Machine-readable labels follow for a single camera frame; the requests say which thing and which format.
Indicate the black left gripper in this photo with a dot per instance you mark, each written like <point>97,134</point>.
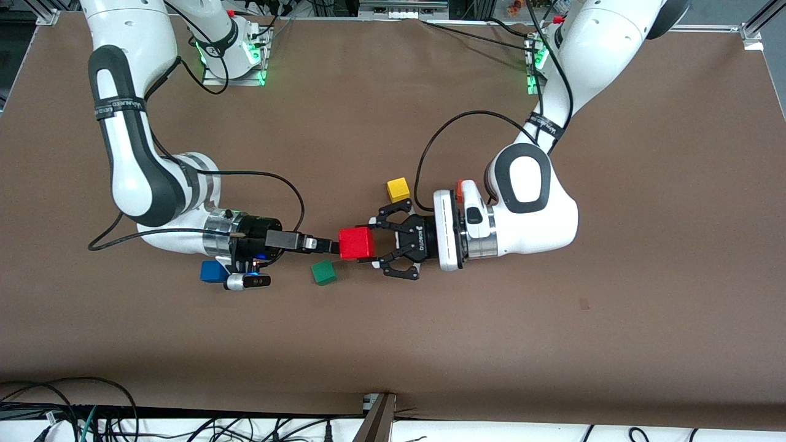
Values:
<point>422,237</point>

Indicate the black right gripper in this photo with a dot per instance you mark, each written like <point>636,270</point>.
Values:
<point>256,236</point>

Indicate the red wooden block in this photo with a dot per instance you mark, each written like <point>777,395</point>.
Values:
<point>357,245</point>

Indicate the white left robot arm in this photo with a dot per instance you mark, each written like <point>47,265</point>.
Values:
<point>534,215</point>

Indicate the green wooden block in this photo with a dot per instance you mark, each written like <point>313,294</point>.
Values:
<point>323,273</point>

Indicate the yellow wooden block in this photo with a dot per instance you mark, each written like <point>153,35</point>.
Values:
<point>398,189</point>

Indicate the orange wooden block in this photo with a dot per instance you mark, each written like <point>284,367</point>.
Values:
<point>459,190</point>

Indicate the blue wooden block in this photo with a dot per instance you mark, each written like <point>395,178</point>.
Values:
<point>212,272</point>

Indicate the brown paper table cover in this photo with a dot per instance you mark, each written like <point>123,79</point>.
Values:
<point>430,337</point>

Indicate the aluminium profile bracket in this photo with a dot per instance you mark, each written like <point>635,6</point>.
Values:
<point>376,420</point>

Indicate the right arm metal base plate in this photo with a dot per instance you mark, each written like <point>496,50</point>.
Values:
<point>212,81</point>

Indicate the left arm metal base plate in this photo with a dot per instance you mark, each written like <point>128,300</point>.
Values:
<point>533,73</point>

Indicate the aluminium frame corner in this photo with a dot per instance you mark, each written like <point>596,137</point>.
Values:
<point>752,34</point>

